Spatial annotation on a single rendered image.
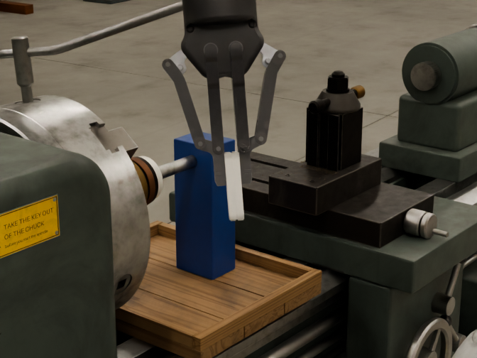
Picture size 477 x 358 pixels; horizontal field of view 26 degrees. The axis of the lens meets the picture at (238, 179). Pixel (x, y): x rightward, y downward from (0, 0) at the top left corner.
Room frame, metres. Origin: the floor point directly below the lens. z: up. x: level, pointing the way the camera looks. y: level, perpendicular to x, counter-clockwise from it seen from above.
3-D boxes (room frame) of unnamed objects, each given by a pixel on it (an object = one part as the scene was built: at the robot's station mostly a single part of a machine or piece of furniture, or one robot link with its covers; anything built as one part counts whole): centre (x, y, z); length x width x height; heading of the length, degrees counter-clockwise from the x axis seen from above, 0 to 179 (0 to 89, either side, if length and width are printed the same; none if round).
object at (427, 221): (1.61, -0.32, 0.95); 0.07 x 0.04 x 0.04; 51
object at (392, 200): (1.77, -0.12, 0.95); 0.43 x 0.18 x 0.04; 51
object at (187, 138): (1.57, 0.05, 1.00); 0.08 x 0.06 x 0.23; 51
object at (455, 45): (2.25, -0.48, 1.01); 0.30 x 0.20 x 0.29; 141
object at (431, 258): (1.80, -0.17, 0.89); 0.53 x 0.30 x 0.06; 51
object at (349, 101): (1.73, -0.17, 1.13); 0.08 x 0.08 x 0.03
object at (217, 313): (1.52, 0.10, 0.88); 0.36 x 0.30 x 0.04; 51
